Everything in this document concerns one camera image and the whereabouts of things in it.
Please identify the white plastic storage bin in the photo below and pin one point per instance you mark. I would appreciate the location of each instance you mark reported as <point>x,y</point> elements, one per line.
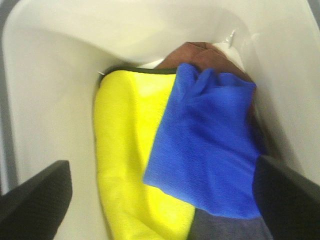
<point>53,52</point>

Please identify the grey towel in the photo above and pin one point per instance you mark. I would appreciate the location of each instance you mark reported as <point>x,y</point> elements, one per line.
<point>209,227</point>

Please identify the yellow microfiber towel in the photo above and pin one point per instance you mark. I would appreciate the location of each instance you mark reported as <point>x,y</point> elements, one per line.
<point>128,108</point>

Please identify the blue microfiber towel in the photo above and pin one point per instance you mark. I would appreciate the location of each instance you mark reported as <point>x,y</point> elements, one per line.
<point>218,184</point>

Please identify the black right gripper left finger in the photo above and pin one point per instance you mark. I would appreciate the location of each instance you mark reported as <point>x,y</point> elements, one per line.
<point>35,209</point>

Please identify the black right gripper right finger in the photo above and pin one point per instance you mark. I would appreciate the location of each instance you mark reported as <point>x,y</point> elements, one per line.
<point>288,202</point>

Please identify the brown towel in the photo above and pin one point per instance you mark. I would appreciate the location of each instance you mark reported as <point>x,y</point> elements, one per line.
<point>212,60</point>

